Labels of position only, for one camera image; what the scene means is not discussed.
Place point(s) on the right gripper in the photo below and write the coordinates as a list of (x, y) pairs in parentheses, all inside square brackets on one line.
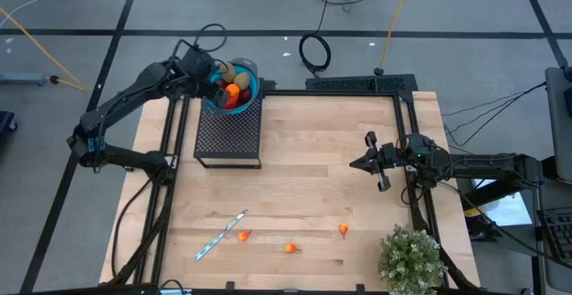
[(391, 158)]

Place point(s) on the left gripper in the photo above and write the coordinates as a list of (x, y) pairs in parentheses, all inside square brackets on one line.
[(201, 76)]

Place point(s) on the brown-green kiwi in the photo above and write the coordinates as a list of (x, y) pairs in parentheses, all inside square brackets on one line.
[(227, 71), (242, 81)]

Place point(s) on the orange tangerine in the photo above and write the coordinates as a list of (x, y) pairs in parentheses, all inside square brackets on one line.
[(232, 90)]

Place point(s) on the red-orange mango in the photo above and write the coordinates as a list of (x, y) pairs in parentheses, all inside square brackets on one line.
[(230, 103)]

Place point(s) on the blue collapsible bowl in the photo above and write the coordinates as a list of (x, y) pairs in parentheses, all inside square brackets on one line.
[(254, 86)]

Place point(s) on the small orange-red pear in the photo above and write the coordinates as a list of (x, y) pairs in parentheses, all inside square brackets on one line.
[(343, 229), (243, 236), (290, 248)]

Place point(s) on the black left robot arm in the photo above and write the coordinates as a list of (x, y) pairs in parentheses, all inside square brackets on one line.
[(125, 96)]

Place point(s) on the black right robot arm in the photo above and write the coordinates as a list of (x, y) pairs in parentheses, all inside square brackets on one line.
[(482, 167)]

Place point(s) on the black perforated metal shelf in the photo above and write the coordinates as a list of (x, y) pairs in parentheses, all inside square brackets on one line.
[(228, 134)]

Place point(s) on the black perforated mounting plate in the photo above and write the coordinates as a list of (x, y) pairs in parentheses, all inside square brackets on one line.
[(357, 83)]

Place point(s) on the potted green plant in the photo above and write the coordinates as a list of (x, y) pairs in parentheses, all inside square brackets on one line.
[(411, 259)]

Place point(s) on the black desk bar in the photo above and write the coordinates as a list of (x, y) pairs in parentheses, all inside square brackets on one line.
[(489, 192)]

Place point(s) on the white panel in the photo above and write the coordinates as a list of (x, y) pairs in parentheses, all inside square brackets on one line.
[(505, 205)]

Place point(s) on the grey floor bar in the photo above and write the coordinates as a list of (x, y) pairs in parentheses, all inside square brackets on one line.
[(22, 78)]

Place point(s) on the grey monitor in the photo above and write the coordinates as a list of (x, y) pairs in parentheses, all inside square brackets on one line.
[(561, 125)]

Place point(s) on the black floor object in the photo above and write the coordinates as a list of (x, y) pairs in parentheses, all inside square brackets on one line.
[(6, 120)]

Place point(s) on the black keyboard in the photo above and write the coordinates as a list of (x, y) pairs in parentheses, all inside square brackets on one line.
[(561, 234)]

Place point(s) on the grey desk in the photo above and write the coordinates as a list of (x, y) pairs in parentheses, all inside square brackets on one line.
[(549, 277)]

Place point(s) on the black metal table frame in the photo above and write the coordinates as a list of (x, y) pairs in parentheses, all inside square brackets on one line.
[(330, 93)]

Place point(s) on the grey camera bracket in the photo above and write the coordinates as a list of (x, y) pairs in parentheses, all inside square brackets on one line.
[(174, 292)]

